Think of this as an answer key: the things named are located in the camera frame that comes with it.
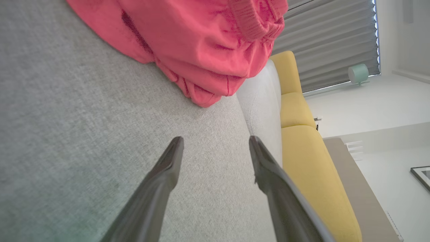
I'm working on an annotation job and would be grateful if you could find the mint green table lamp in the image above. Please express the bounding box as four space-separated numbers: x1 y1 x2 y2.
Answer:
348 64 370 86

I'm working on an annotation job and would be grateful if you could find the narrow yellow sofa backrest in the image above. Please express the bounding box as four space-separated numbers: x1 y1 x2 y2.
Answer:
280 92 317 129

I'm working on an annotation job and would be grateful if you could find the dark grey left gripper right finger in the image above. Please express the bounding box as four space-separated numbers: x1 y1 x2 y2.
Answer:
249 135 335 242

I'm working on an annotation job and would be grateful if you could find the wide yellow sofa backrest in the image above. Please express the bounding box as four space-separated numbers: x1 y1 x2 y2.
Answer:
282 125 362 242

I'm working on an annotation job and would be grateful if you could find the grey pleated curtain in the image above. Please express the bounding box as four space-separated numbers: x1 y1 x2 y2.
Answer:
272 0 381 93

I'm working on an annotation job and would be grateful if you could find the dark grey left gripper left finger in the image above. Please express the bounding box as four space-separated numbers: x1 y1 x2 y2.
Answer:
101 136 184 242

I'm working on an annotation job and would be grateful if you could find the wide grey sofa chaise seat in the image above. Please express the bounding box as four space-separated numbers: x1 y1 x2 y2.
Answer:
0 0 279 242

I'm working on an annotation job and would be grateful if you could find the yellow sofa armrest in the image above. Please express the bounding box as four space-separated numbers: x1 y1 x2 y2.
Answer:
270 50 302 95

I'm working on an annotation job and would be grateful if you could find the black framed picture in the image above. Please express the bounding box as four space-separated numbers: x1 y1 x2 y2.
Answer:
410 166 430 194

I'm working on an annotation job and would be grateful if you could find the red jersey with white sleeves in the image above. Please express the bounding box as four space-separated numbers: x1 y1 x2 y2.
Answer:
66 0 289 108

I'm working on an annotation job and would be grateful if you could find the grey sofa seat cushion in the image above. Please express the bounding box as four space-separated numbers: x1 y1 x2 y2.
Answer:
236 59 283 167

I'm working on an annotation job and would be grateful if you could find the white slatted wall fixture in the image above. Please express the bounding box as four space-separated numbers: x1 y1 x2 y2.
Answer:
345 140 364 161

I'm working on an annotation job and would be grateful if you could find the taupe wall panel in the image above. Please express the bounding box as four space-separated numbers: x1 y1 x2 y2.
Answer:
322 137 403 242

